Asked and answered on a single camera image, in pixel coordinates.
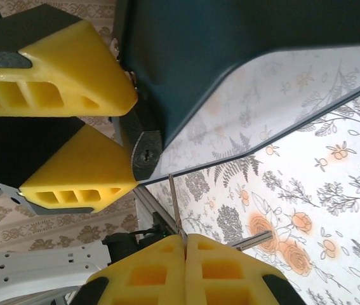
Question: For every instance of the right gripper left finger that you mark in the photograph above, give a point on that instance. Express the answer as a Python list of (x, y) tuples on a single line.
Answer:
[(141, 279)]

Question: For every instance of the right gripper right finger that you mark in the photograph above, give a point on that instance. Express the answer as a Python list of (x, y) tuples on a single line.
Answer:
[(224, 279)]

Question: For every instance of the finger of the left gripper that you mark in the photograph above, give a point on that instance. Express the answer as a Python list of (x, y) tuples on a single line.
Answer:
[(71, 73), (81, 168)]

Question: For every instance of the grey metal padlock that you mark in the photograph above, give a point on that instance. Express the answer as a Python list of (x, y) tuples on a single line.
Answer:
[(146, 155)]

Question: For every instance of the small metal key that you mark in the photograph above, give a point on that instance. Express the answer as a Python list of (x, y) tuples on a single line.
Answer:
[(175, 203)]

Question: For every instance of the dark blue painted tin box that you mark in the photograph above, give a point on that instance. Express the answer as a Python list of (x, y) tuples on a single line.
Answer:
[(198, 47)]

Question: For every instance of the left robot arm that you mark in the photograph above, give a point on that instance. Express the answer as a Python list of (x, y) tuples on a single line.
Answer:
[(40, 263)]

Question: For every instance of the small silver metal bar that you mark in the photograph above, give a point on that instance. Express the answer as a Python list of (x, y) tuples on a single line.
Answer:
[(256, 239)]

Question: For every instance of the floral table cloth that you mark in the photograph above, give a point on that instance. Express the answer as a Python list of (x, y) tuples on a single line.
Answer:
[(325, 206)]

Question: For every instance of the aluminium table side rail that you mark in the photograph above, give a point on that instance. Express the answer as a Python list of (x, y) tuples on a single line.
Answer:
[(154, 206)]

